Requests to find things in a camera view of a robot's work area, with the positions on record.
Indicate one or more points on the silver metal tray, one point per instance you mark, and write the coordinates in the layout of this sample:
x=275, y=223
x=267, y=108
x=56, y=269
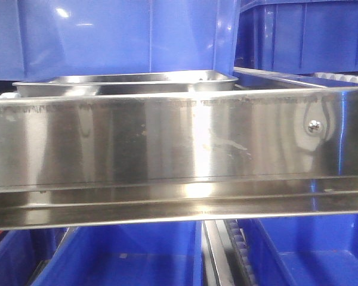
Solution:
x=120, y=84

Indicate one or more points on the blue bin lower centre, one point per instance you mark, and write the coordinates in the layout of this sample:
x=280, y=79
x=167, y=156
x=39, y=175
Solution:
x=167, y=253

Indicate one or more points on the roller track lower shelf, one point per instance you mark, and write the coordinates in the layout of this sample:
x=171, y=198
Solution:
x=225, y=254

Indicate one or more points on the blue bin upper right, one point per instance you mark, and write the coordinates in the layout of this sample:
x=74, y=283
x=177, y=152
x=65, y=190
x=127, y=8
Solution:
x=298, y=37

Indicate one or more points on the large blue bin upper left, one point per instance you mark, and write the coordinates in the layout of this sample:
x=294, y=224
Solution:
x=43, y=39

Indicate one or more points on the blue bin lower right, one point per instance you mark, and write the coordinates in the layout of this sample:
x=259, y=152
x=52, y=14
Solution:
x=308, y=250

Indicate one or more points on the white roller track upper right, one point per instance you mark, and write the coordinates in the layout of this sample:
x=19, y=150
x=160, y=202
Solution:
x=338, y=77

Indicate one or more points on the blue bin lower left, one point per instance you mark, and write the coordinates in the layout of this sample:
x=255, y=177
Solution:
x=23, y=253

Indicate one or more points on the stainless steel shelf front rail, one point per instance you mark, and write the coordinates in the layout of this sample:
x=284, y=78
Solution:
x=70, y=161

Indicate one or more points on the silver screw on rail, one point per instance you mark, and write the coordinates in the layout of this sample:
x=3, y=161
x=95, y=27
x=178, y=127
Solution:
x=314, y=126

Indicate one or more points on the steel divider rail upper shelf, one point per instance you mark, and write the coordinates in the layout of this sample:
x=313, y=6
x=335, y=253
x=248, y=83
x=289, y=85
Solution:
x=252, y=79

